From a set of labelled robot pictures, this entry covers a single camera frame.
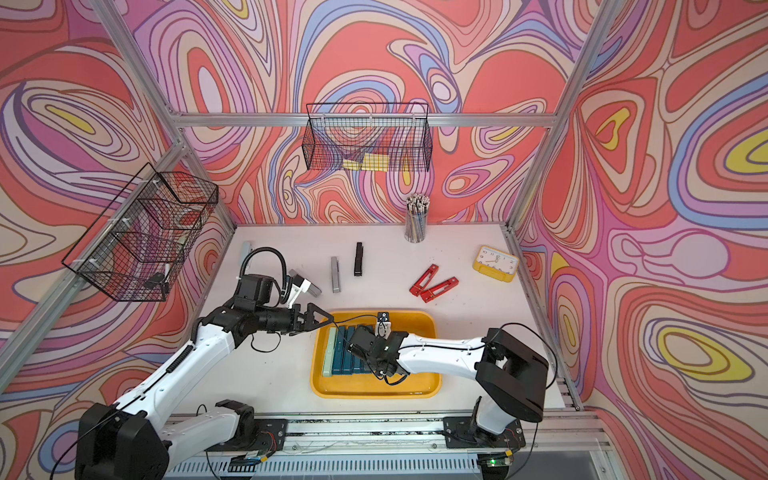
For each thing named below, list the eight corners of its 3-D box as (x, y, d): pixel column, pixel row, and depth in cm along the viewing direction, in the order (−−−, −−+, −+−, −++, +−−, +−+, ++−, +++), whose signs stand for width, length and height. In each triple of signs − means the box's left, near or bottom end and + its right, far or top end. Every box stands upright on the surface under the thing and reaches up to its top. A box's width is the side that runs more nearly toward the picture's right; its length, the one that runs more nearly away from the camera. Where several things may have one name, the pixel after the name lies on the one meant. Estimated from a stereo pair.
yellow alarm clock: (470, 270, 109) (473, 264, 106) (476, 250, 115) (479, 244, 112) (513, 283, 105) (516, 278, 102) (516, 262, 111) (520, 256, 108)
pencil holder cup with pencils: (401, 238, 120) (403, 200, 104) (412, 228, 123) (416, 190, 108) (416, 248, 116) (420, 210, 101) (427, 237, 120) (433, 199, 105)
